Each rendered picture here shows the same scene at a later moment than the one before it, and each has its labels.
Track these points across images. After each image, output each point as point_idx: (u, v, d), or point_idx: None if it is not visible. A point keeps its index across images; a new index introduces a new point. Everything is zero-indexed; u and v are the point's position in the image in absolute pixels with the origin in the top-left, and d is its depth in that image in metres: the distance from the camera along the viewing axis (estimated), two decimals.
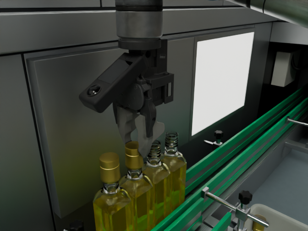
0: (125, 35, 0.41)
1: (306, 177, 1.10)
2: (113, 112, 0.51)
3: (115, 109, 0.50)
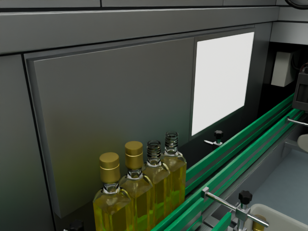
0: None
1: (306, 177, 1.10)
2: None
3: None
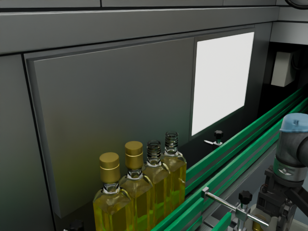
0: (306, 176, 0.64)
1: (306, 177, 1.10)
2: None
3: (283, 228, 0.67)
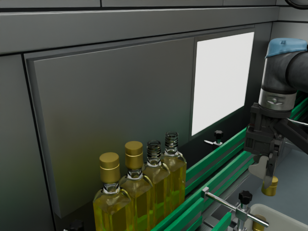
0: (293, 106, 0.61)
1: (306, 177, 1.10)
2: (273, 169, 0.63)
3: (274, 165, 0.63)
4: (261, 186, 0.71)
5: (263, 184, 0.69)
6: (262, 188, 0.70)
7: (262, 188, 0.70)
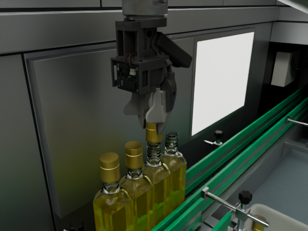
0: None
1: (306, 177, 1.10)
2: (175, 98, 0.48)
3: (172, 93, 0.48)
4: (149, 137, 0.53)
5: (153, 131, 0.52)
6: (152, 138, 0.53)
7: (151, 138, 0.53)
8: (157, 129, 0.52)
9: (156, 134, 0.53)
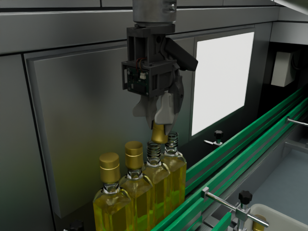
0: None
1: (306, 177, 1.10)
2: (182, 100, 0.51)
3: (179, 96, 0.51)
4: (155, 137, 0.55)
5: (160, 131, 0.54)
6: (158, 138, 0.55)
7: (157, 138, 0.55)
8: (164, 129, 0.54)
9: (162, 134, 0.54)
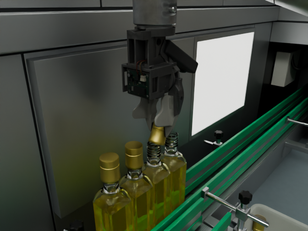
0: None
1: (306, 177, 1.10)
2: (182, 102, 0.51)
3: (179, 98, 0.51)
4: (153, 137, 0.54)
5: (159, 131, 0.54)
6: (156, 138, 0.54)
7: (155, 138, 0.54)
8: (163, 130, 0.54)
9: (161, 135, 0.54)
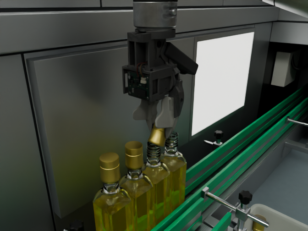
0: None
1: (306, 177, 1.10)
2: (182, 104, 0.51)
3: (180, 100, 0.51)
4: (153, 138, 0.54)
5: (160, 132, 0.54)
6: (156, 139, 0.54)
7: (155, 138, 0.54)
8: (163, 131, 0.54)
9: (161, 136, 0.54)
